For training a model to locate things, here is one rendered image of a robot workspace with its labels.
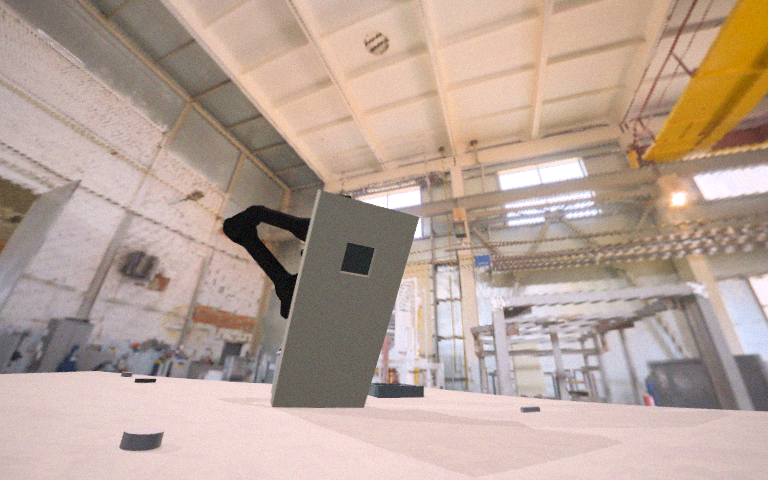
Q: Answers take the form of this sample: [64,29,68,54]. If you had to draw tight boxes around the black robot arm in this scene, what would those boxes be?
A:
[222,206,311,319]

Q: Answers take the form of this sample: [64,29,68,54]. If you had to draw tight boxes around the grey panel with square hole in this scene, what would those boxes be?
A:
[270,189,420,408]

